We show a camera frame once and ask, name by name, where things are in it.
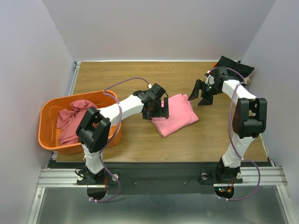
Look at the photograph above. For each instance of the aluminium frame rail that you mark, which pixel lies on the aluminium frame rail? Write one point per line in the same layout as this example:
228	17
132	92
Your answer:
56	177

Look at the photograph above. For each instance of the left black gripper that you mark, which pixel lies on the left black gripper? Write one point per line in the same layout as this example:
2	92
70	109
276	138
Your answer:
162	112

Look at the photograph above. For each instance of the dusty rose shirt in basket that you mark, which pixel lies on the dusty rose shirt in basket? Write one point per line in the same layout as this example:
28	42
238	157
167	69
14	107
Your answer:
69	120

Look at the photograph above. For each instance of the folded beige t shirt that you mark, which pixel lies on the folded beige t shirt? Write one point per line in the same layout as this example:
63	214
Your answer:
247	80

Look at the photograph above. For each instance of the orange plastic basket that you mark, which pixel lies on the orange plastic basket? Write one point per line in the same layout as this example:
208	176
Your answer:
48	132

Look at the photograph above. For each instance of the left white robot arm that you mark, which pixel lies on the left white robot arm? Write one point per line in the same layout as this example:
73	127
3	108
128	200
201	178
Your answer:
93	130

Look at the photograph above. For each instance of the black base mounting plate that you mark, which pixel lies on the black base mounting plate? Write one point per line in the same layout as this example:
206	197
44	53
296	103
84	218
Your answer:
156	179

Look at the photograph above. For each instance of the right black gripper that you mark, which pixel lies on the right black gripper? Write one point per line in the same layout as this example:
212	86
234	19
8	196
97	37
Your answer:
206	90

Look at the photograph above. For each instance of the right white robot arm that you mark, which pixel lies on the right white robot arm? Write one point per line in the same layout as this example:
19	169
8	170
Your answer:
247	116

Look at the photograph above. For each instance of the light pink t shirt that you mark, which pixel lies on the light pink t shirt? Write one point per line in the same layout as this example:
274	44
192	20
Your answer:
181	114

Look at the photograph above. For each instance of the folded black t shirt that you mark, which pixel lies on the folded black t shirt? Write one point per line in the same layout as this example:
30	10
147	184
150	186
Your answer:
242	69

